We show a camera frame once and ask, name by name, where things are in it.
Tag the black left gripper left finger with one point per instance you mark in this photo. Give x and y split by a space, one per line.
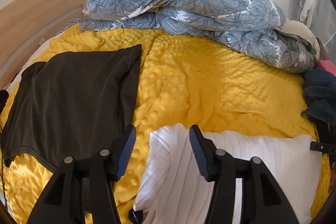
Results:
85 186

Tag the cream fleece blanket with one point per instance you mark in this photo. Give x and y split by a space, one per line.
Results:
297 28

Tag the dark blue denim garment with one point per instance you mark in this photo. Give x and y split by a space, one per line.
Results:
319 95

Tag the wooden headboard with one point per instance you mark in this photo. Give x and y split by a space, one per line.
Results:
25 24

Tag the white ribbed knit garment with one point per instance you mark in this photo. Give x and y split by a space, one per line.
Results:
173 191

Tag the blue floral duvet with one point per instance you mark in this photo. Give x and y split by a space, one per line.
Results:
245 26

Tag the pink cloth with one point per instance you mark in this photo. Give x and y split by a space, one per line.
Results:
328 66

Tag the folded black garment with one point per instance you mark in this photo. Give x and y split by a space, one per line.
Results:
74 105

